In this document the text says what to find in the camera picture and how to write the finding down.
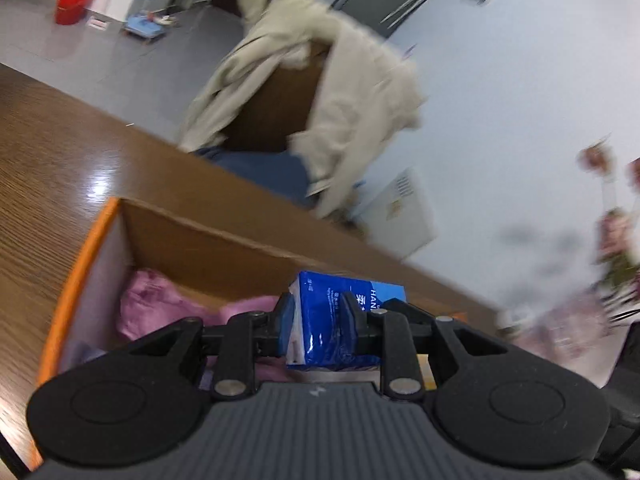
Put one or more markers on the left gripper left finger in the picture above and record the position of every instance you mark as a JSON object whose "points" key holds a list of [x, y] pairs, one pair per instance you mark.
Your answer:
{"points": [[245, 338]]}

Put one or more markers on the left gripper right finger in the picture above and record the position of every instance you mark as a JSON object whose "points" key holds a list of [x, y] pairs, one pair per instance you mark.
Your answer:
{"points": [[397, 334]]}

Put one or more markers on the blue tissue pack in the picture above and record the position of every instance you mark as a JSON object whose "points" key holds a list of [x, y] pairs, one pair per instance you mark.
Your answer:
{"points": [[320, 336]]}

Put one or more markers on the pink satin bow scrunchie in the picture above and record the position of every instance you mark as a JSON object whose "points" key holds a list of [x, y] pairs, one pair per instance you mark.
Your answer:
{"points": [[150, 302]]}

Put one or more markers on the red cardboard box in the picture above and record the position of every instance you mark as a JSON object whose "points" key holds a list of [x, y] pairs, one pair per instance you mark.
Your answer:
{"points": [[144, 411]]}

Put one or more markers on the purple drawstring pouch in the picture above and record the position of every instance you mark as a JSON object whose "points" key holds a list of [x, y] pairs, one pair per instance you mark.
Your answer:
{"points": [[77, 352]]}

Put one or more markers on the pink textured vase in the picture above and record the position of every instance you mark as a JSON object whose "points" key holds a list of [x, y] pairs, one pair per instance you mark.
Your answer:
{"points": [[565, 332]]}

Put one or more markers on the blue seat cushion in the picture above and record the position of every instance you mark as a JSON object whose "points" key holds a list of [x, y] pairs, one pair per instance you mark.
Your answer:
{"points": [[282, 173]]}

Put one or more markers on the beige jacket on chair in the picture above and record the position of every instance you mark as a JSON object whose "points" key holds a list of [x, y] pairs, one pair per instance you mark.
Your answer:
{"points": [[368, 92]]}

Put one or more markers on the brown chair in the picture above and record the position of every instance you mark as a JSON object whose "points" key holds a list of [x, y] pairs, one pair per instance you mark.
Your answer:
{"points": [[280, 107]]}

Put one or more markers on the red bucket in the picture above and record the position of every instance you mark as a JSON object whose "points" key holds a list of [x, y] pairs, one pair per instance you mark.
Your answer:
{"points": [[69, 12]]}

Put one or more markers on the white flat box by wall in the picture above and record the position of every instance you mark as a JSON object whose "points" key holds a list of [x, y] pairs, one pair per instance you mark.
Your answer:
{"points": [[399, 220]]}

